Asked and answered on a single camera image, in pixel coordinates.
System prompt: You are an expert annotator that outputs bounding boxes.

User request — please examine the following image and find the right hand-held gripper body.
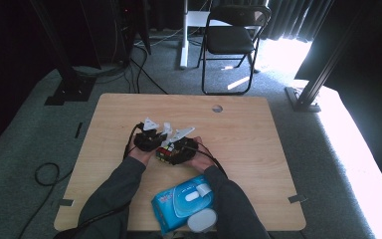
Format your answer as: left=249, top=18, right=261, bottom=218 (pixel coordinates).
left=168, top=125, right=200, bottom=166

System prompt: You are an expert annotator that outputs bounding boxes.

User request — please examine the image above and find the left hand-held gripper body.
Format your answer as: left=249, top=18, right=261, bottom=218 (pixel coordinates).
left=133, top=117, right=167, bottom=153

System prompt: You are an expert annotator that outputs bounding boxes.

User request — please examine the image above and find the multicoloured puzzle cube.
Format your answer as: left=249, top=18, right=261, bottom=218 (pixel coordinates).
left=155, top=142, right=177, bottom=164

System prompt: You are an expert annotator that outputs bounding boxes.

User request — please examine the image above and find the white wet wipe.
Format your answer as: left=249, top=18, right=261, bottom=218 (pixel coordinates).
left=160, top=121, right=174, bottom=139

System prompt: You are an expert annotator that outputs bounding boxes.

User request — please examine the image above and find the blue wet wipe packet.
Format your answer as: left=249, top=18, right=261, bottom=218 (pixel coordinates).
left=150, top=174, right=219, bottom=236

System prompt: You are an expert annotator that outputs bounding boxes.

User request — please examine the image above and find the person's left hand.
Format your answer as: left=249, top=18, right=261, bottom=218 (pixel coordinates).
left=127, top=136, right=156, bottom=167

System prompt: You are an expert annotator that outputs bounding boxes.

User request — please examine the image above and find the person's right hand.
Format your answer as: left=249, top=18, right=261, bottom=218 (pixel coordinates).
left=182, top=135, right=217, bottom=174

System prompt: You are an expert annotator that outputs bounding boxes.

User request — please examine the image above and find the black metal stand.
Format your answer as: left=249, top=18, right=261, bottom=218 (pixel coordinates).
left=285, top=0, right=370, bottom=114
left=29, top=0, right=97, bottom=107

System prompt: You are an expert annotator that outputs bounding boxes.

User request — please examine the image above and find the black equipment rack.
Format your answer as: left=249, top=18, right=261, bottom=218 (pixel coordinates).
left=79, top=0, right=152, bottom=68

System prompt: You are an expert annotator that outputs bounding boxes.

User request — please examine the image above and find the black folding chair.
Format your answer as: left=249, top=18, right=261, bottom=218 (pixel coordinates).
left=197, top=4, right=273, bottom=97

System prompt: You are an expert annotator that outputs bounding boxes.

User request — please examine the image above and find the dark pleated curtain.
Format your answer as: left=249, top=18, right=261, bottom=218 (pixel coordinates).
left=264, top=0, right=316, bottom=44

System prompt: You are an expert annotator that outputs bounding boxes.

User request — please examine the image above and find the black curtain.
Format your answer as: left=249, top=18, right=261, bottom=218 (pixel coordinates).
left=294, top=0, right=382, bottom=204

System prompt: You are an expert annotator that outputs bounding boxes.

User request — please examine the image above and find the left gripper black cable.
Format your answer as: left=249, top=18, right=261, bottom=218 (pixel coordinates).
left=52, top=121, right=145, bottom=239

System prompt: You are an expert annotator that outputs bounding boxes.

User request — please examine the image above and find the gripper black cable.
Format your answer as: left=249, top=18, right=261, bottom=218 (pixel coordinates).
left=183, top=142, right=229, bottom=178
left=52, top=121, right=145, bottom=239

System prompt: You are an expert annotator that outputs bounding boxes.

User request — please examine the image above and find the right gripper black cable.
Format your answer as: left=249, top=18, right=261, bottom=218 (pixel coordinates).
left=183, top=142, right=229, bottom=178

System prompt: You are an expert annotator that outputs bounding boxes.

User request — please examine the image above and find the bundle of dark cables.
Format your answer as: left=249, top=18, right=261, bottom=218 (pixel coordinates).
left=72, top=62, right=128, bottom=85

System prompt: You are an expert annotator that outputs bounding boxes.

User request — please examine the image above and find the white desk frame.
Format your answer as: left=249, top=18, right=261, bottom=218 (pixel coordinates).
left=179, top=0, right=234, bottom=70

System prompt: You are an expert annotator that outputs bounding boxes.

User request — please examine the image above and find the white floor cable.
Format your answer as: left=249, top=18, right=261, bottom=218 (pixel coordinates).
left=134, top=27, right=184, bottom=48

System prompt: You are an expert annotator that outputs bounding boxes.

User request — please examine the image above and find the black floor cable loop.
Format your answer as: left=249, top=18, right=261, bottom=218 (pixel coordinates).
left=17, top=161, right=75, bottom=239

